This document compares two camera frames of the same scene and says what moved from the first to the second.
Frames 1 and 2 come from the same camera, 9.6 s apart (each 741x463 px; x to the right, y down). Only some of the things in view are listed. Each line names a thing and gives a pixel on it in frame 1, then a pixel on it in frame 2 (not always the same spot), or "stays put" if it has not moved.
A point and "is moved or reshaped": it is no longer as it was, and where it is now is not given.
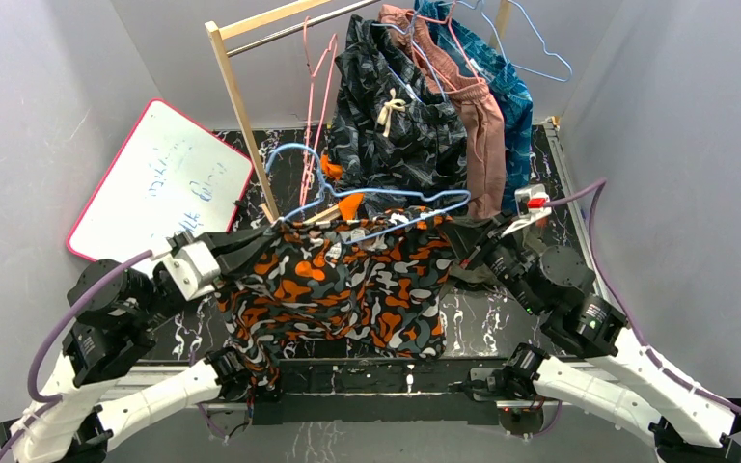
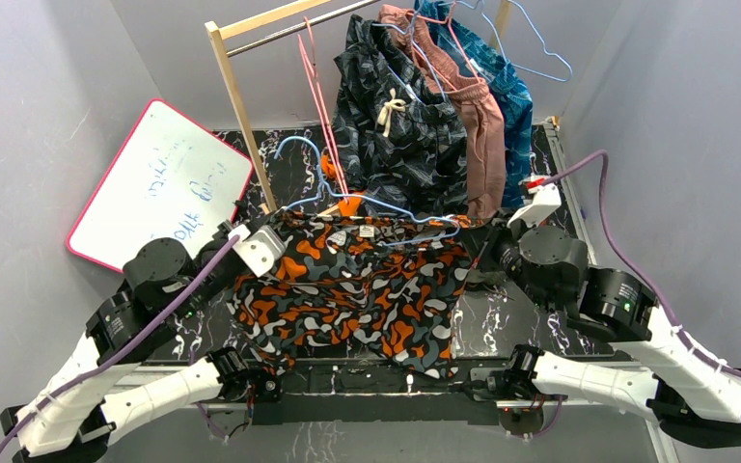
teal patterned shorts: [508, 92] stays put
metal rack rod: [237, 50] stays put
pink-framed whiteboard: [169, 178] stays put
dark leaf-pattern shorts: [397, 140] stays put
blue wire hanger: [329, 192] is moved or reshaped
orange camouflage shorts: [374, 279] is moved or reshaped
